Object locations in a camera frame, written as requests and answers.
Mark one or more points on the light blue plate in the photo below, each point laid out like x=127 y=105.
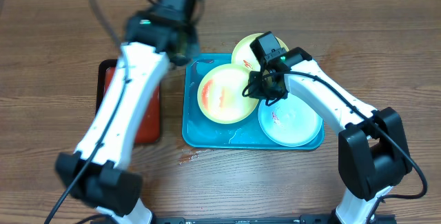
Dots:
x=291 y=123

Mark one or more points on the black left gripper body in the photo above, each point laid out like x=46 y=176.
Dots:
x=190 y=43

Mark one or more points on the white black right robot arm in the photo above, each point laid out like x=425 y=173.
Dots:
x=373 y=155

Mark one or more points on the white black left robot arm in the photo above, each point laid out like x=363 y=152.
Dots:
x=97 y=171

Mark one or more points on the black tray with red liquid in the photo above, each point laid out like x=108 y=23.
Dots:
x=149 y=130

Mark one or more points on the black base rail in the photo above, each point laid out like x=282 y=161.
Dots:
x=303 y=219

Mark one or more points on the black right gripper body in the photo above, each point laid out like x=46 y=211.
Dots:
x=262 y=88

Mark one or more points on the teal plastic serving tray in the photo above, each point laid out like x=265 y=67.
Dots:
x=199 y=131

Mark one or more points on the green plate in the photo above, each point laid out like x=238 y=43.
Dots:
x=220 y=94
x=243 y=59

